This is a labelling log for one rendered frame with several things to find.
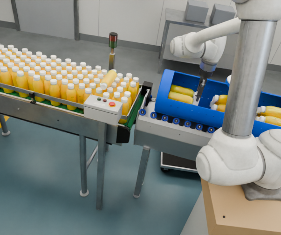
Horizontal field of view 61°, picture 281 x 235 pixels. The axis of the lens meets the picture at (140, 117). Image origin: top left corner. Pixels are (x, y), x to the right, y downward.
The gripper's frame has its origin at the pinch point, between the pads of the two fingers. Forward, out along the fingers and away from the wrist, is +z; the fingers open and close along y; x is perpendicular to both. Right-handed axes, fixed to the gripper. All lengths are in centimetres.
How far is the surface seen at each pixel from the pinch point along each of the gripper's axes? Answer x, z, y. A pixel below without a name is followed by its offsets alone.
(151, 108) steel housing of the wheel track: 26.7, 20.0, 6.0
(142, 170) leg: 24, 74, -4
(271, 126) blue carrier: -43.3, 0.9, -8.9
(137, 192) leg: 24, 104, -4
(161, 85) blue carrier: 22.4, -6.3, -5.2
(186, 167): -15, 98, 34
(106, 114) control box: 47, 7, -29
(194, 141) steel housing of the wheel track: -6.0, 26.8, -8.3
